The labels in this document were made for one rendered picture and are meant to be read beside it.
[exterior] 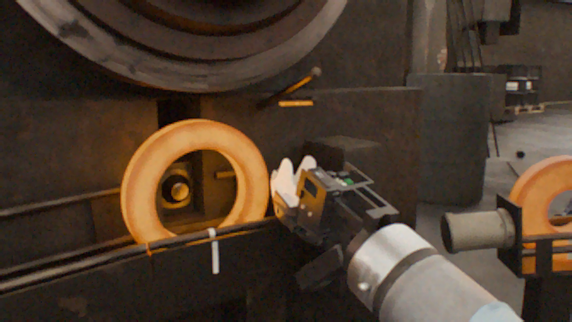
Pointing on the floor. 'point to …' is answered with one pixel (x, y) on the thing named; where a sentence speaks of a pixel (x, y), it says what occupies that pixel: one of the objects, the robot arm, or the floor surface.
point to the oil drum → (453, 136)
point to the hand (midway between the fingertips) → (279, 181)
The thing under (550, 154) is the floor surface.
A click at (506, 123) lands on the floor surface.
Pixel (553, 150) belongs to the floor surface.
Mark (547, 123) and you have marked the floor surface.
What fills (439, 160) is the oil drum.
